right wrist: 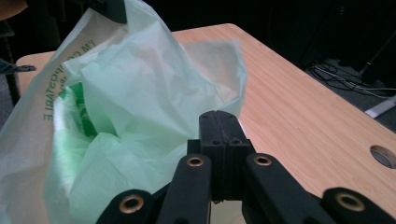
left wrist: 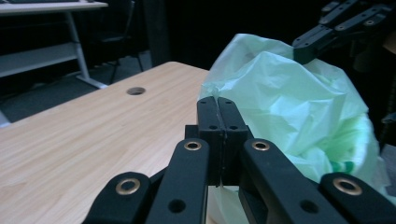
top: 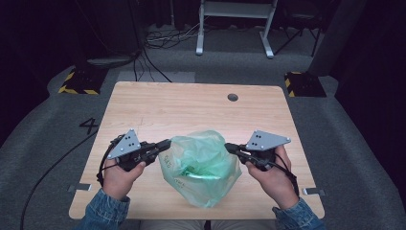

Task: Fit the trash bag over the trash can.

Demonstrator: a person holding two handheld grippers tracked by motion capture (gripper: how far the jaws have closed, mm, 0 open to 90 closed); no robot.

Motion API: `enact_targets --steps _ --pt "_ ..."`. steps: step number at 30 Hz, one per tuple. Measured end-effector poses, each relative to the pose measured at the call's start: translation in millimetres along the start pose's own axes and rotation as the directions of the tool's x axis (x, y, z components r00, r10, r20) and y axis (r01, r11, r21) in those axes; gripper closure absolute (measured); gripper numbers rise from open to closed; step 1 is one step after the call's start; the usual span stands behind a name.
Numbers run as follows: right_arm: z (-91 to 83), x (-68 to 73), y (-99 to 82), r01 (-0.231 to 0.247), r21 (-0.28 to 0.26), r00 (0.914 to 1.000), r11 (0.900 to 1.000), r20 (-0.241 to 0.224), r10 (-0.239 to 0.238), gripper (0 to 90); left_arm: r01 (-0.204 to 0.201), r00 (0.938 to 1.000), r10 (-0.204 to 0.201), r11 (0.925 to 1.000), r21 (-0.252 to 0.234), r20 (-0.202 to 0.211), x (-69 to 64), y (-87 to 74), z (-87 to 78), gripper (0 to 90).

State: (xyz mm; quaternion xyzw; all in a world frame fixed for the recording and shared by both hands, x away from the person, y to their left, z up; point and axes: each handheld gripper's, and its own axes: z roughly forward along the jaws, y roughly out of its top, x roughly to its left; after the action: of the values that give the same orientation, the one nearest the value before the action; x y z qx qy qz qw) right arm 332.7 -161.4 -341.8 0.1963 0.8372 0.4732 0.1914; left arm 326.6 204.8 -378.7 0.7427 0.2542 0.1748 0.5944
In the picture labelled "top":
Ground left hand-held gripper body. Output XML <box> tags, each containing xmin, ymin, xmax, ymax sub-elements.
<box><xmin>106</xmin><ymin>128</ymin><xmax>160</xmax><ymax>173</ymax></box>

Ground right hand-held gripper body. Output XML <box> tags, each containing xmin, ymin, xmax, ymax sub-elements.
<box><xmin>243</xmin><ymin>129</ymin><xmax>292</xmax><ymax>173</ymax></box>

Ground green plastic bag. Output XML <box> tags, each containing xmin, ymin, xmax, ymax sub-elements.
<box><xmin>158</xmin><ymin>129</ymin><xmax>242</xmax><ymax>209</ymax></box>

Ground person's left hand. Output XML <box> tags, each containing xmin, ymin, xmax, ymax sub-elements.
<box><xmin>101</xmin><ymin>158</ymin><xmax>147</xmax><ymax>201</ymax></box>

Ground person's right hand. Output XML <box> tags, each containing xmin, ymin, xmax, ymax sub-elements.
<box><xmin>245</xmin><ymin>145</ymin><xmax>300</xmax><ymax>211</ymax></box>

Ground grey tape strip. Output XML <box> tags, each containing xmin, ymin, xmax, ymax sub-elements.
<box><xmin>302</xmin><ymin>187</ymin><xmax>327</xmax><ymax>196</ymax></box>
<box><xmin>67</xmin><ymin>183</ymin><xmax>93</xmax><ymax>193</ymax></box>

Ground grey flat stand base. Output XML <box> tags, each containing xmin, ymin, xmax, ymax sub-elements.
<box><xmin>86</xmin><ymin>55</ymin><xmax>142</xmax><ymax>69</ymax></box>

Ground black tripod stand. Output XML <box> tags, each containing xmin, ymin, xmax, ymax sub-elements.
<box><xmin>274</xmin><ymin>6</ymin><xmax>324</xmax><ymax>58</ymax></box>

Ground grey pillar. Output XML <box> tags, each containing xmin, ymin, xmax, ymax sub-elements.
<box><xmin>307</xmin><ymin>0</ymin><xmax>368</xmax><ymax>77</ymax></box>

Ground left hand-held gripper black cable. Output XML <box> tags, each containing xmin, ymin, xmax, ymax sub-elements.
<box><xmin>96</xmin><ymin>135</ymin><xmax>125</xmax><ymax>188</ymax></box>

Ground hand-held gripper black cable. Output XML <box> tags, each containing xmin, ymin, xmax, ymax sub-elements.
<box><xmin>96</xmin><ymin>135</ymin><xmax>125</xmax><ymax>188</ymax></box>
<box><xmin>271</xmin><ymin>152</ymin><xmax>301</xmax><ymax>197</ymax></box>

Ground right hand-held gripper black cable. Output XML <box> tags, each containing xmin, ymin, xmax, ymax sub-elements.
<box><xmin>271</xmin><ymin>152</ymin><xmax>301</xmax><ymax>197</ymax></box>

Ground black yellow striped base plate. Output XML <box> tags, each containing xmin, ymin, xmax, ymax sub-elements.
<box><xmin>57</xmin><ymin>66</ymin><xmax>108</xmax><ymax>96</ymax></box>
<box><xmin>284</xmin><ymin>71</ymin><xmax>327</xmax><ymax>98</ymax></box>

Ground long black floor cable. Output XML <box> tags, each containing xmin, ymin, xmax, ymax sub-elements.
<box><xmin>19</xmin><ymin>128</ymin><xmax>100</xmax><ymax>230</ymax></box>

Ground bundle of floor cables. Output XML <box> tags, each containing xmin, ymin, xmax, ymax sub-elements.
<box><xmin>145</xmin><ymin>20</ymin><xmax>205</xmax><ymax>50</ymax></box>

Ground white metal desk frame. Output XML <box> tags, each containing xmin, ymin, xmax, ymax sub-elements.
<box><xmin>194</xmin><ymin>0</ymin><xmax>279</xmax><ymax>59</ymax></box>

